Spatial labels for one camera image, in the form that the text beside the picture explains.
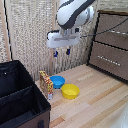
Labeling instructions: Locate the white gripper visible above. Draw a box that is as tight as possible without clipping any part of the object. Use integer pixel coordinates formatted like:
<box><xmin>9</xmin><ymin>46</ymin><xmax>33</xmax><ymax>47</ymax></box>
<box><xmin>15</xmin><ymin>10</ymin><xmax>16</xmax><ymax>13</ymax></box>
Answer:
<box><xmin>46</xmin><ymin>28</ymin><xmax>81</xmax><ymax>59</ymax></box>

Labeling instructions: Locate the blue bowl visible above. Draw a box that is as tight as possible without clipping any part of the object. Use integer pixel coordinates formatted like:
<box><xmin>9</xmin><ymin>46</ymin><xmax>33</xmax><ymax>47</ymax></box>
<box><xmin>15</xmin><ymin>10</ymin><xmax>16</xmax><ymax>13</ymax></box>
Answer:
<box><xmin>49</xmin><ymin>75</ymin><xmax>67</xmax><ymax>90</ymax></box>

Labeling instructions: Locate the brown cabinet drawer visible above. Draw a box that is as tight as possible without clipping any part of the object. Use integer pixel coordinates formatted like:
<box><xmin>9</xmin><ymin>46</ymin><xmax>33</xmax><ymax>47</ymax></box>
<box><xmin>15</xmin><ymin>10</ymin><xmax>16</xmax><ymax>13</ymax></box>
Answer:
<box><xmin>94</xmin><ymin>13</ymin><xmax>128</xmax><ymax>51</ymax></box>
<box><xmin>88</xmin><ymin>41</ymin><xmax>128</xmax><ymax>81</ymax></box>

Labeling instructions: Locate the silver drawer handle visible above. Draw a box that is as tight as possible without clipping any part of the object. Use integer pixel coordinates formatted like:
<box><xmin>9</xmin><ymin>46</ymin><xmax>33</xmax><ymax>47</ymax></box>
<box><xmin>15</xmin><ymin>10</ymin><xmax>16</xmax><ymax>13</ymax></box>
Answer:
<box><xmin>108</xmin><ymin>27</ymin><xmax>128</xmax><ymax>37</ymax></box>
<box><xmin>96</xmin><ymin>54</ymin><xmax>122</xmax><ymax>67</ymax></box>

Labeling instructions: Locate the yellow bowl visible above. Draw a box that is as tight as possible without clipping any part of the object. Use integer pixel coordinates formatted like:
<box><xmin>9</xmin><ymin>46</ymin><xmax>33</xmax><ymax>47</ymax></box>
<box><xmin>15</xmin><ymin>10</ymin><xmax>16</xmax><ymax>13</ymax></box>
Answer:
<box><xmin>60</xmin><ymin>83</ymin><xmax>81</xmax><ymax>100</ymax></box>

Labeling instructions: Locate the colourful snack box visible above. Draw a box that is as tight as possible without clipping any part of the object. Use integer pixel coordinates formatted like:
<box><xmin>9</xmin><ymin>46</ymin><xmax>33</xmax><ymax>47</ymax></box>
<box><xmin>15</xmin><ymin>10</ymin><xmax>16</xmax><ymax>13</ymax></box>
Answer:
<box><xmin>38</xmin><ymin>70</ymin><xmax>55</xmax><ymax>101</ymax></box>

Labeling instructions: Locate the beige wicker folding screen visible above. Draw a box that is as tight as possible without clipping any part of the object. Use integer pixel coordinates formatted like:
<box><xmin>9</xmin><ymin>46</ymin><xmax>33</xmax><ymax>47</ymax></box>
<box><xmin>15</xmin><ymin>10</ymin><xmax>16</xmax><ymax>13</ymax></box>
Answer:
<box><xmin>0</xmin><ymin>0</ymin><xmax>128</xmax><ymax>82</ymax></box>

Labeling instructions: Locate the black fabric storage box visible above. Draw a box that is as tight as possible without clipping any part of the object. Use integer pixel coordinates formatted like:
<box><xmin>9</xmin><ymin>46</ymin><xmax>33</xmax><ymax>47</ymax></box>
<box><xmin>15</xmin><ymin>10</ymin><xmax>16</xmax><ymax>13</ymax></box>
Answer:
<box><xmin>0</xmin><ymin>59</ymin><xmax>52</xmax><ymax>128</ymax></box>

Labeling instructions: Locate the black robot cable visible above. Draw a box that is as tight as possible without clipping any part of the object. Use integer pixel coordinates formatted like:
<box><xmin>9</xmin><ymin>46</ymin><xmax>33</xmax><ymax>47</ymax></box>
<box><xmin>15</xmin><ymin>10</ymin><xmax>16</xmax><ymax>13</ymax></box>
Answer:
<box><xmin>79</xmin><ymin>18</ymin><xmax>128</xmax><ymax>38</ymax></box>

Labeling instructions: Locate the brown drawer cabinet black frame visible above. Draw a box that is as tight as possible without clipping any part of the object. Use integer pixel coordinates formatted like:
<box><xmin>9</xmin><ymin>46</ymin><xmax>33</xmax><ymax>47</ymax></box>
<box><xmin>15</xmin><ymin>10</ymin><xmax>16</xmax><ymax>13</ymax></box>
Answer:
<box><xmin>86</xmin><ymin>9</ymin><xmax>128</xmax><ymax>83</ymax></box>

